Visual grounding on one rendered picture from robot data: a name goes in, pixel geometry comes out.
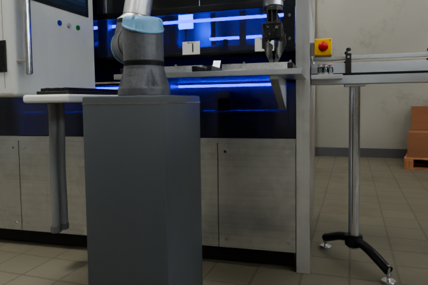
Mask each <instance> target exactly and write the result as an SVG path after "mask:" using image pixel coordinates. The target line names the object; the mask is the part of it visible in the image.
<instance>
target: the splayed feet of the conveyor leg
mask: <svg viewBox="0 0 428 285"><path fill-rule="evenodd" d="M322 239H323V242H324V243H323V244H320V247H321V248H322V249H330V248H331V245H330V244H327V242H328V241H333V240H344V241H345V245H347V246H348V247H352V248H360V249H362V250H363V251H364V252H365V253H366V254H367V255H368V256H369V257H370V258H371V259H372V260H373V261H374V262H375V263H376V265H377V266H378V267H379V268H380V269H381V270H382V271H383V273H384V274H385V275H386V276H387V277H383V278H382V279H381V282H382V283H383V284H385V285H396V280H394V279H393V278H390V277H392V274H391V271H392V270H393V268H392V267H391V266H390V265H389V264H388V263H387V261H386V260H385V259H384V258H383V257H382V256H381V255H380V254H379V253H378V252H377V251H376V250H375V249H374V248H373V247H372V246H371V245H370V244H368V243H367V242H366V241H364V240H363V236H362V235H361V234H360V233H359V235H358V236H353V235H349V234H348V232H331V233H324V234H323V236H322Z"/></svg>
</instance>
